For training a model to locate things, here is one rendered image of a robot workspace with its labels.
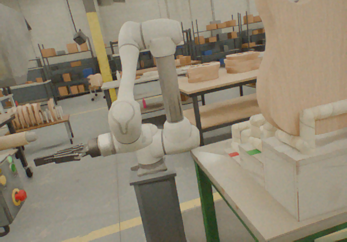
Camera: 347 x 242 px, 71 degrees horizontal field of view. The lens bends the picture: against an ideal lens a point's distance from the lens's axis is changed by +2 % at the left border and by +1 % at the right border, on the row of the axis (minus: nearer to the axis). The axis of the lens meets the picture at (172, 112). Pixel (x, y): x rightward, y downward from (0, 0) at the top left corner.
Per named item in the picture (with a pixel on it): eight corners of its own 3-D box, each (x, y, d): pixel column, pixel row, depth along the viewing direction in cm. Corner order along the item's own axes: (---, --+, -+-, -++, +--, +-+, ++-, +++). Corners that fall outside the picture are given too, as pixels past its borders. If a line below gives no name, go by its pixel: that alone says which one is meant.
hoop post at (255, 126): (255, 147, 83) (252, 122, 81) (250, 144, 86) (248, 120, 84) (263, 145, 84) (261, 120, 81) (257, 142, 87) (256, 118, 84)
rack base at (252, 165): (265, 191, 75) (263, 164, 72) (239, 167, 90) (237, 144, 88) (341, 169, 80) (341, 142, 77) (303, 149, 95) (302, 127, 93)
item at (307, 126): (306, 155, 58) (306, 118, 56) (296, 150, 61) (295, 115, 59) (318, 152, 59) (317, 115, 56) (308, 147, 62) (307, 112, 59)
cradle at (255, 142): (265, 157, 75) (264, 148, 74) (246, 144, 86) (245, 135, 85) (275, 154, 76) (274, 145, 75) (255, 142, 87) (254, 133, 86)
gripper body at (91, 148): (101, 159, 93) (76, 165, 91) (102, 151, 101) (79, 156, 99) (96, 141, 91) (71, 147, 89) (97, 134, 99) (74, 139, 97)
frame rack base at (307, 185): (300, 223, 61) (297, 161, 56) (264, 190, 75) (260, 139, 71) (390, 194, 66) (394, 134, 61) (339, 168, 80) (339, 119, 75)
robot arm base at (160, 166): (132, 164, 159) (130, 156, 158) (165, 157, 161) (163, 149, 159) (130, 178, 142) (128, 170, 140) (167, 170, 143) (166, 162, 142)
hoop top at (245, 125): (233, 133, 99) (233, 126, 98) (230, 131, 102) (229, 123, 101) (277, 122, 102) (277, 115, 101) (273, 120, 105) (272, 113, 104)
